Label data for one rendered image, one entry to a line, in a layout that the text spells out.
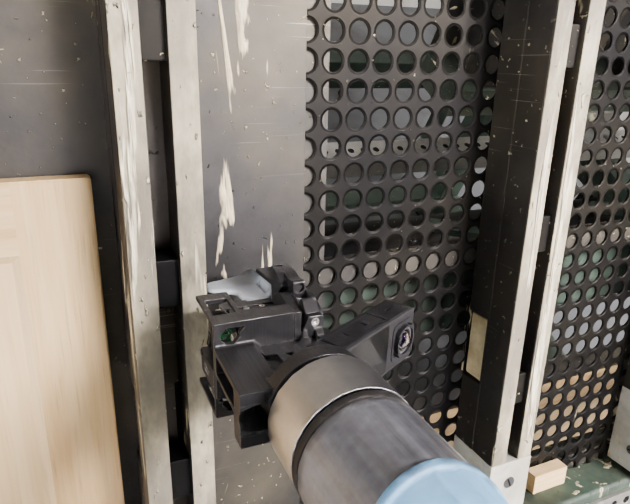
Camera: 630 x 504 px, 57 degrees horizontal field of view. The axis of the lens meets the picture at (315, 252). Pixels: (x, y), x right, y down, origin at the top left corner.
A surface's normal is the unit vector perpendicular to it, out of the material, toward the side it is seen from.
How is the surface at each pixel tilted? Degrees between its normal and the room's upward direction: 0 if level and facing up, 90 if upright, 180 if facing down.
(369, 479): 47
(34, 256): 58
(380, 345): 63
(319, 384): 42
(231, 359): 32
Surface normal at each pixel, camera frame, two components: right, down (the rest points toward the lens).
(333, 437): -0.55, -0.67
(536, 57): -0.91, 0.11
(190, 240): 0.41, 0.30
